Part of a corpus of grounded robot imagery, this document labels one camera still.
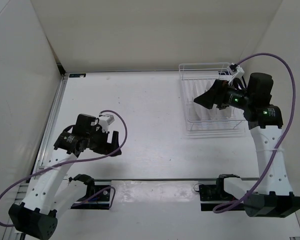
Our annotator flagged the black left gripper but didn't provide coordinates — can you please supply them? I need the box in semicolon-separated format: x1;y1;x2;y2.
85;126;122;157

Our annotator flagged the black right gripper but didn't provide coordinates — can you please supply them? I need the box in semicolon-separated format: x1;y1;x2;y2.
193;80;253;111

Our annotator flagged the dark rimmed white plate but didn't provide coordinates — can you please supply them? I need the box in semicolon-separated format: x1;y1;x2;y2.
204;79;217;121

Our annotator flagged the green red rimmed white plate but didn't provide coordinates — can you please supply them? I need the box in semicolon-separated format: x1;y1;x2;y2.
192;80;205;121

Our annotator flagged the white plate colourful print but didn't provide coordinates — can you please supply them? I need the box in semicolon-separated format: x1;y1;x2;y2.
216;73;233;119

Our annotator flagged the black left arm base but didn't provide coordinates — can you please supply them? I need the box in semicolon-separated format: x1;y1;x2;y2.
70;184;116;210

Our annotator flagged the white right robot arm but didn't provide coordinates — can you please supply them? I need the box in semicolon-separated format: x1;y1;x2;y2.
193;72;300;218

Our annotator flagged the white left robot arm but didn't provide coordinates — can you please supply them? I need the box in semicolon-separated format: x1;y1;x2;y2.
8;110;122;240

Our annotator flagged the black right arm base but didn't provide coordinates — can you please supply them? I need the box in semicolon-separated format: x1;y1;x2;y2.
193;174;239;212

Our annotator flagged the blue corner sticker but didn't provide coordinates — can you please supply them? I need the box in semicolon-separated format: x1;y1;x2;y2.
68;73;86;78

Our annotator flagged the white wire dish rack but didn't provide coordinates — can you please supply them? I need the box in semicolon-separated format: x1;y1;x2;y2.
178;62;247;138

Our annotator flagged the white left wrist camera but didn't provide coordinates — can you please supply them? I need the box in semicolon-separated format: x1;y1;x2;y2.
98;114;115;133

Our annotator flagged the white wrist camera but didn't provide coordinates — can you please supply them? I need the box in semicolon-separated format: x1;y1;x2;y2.
98;114;115;133
227;63;245;84

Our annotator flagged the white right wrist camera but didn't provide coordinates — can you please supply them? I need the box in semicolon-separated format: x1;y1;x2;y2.
227;63;245;84

